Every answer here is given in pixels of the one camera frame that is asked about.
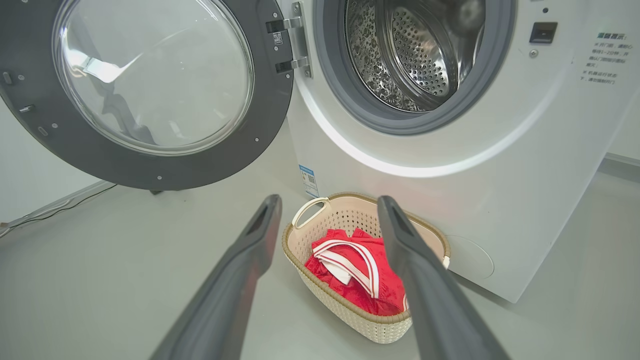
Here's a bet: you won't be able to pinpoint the black door latch socket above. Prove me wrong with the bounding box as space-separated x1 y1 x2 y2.
529 21 558 44

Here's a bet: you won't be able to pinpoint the printed instruction text label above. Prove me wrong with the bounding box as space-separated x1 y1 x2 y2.
580 31 635 86

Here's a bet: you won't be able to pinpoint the cream perforated laundry basket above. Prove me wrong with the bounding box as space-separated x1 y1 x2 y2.
281 192 451 345

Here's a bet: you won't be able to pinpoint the dark grey glass washer door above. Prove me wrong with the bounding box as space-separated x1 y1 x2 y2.
0 0 295 192

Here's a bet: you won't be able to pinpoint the metal washer door hinge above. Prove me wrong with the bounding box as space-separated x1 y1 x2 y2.
265 1 314 79

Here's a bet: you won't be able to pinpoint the red shorts with white stripe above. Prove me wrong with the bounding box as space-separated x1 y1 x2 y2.
304 255 408 317

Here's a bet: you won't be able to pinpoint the white front-load washing machine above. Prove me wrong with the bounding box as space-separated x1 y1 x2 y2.
277 0 640 304

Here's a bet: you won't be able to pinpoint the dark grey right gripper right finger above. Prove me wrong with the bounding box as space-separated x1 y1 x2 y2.
377 195 511 360

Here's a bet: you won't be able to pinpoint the steel perforated washer drum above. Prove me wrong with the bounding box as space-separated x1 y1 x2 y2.
344 0 487 113

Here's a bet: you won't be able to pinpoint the red white-trimmed jersey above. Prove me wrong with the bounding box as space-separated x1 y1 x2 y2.
310 227 407 311

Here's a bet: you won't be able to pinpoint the blue energy label sticker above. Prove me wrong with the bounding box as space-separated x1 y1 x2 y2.
298 164 320 199

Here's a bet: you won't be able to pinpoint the grey rubber door seal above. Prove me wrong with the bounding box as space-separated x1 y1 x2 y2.
312 0 517 136

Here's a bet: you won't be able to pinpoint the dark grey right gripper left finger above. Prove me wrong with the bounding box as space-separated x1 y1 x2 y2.
150 194 283 360

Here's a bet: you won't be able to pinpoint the thin black floor cable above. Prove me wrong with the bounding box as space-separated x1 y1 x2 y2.
0 184 119 238

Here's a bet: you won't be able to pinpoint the round drain filter cover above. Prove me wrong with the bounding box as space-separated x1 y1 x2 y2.
445 235 495 281

